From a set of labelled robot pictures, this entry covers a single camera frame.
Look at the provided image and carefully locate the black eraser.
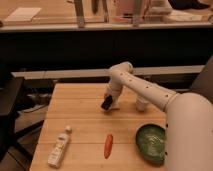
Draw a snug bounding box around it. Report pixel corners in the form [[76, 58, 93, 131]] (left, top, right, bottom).
[[101, 95, 113, 110]]

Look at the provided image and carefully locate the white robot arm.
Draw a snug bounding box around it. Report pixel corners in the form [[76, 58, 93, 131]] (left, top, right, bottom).
[[106, 62, 213, 171]]

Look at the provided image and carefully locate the white cup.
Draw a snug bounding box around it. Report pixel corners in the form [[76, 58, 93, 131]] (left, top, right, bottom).
[[136, 96, 149, 112]]

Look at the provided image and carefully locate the orange carrot toy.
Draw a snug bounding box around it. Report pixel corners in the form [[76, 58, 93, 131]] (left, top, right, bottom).
[[104, 134, 113, 159]]

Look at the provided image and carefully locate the green bowl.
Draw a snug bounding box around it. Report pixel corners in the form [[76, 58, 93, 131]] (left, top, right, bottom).
[[135, 124, 165, 165]]

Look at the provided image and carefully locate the white tube bottle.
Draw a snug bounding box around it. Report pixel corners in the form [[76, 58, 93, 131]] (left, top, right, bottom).
[[47, 126, 72, 168]]

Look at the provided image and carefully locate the dark panel right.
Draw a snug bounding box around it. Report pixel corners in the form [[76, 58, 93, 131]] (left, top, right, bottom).
[[190, 56, 213, 103]]

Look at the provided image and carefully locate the black chair left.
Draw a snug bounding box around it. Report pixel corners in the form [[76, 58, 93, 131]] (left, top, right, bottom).
[[0, 77, 24, 162]]

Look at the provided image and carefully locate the white paper sheet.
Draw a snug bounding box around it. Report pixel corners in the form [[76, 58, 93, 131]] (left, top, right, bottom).
[[4, 7, 41, 22]]

